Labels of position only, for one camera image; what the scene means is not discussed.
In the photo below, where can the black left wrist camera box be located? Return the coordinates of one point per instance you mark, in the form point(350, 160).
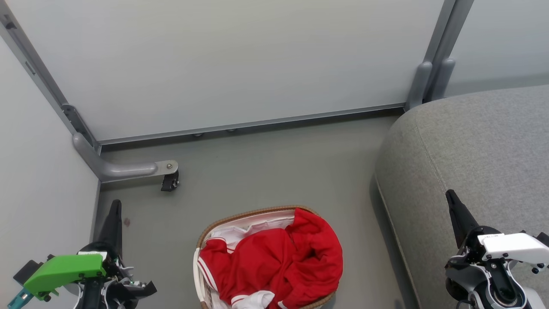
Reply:
point(26, 271)

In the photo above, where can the grey double partition post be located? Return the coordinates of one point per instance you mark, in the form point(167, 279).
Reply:
point(437, 56)

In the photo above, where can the wicker-rimmed laundry basket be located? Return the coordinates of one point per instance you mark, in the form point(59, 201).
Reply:
point(240, 216)

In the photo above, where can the grey fabric sofa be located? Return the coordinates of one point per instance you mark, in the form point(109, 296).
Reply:
point(472, 163)

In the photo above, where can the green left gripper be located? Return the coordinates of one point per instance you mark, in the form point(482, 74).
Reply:
point(64, 270)

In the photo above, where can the red and white garment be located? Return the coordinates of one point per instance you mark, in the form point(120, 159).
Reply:
point(274, 262)

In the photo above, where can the grey partition corner post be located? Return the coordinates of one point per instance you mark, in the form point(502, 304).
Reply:
point(38, 73)

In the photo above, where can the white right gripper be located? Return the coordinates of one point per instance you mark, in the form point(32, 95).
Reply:
point(514, 248)

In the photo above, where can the black caster wheel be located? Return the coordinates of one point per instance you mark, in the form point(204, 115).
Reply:
point(170, 182)

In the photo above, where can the grey partition bottom rail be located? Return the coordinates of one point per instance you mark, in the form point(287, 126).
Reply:
point(257, 123)

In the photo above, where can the grey partition foot leg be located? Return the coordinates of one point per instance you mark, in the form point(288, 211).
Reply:
point(120, 169)

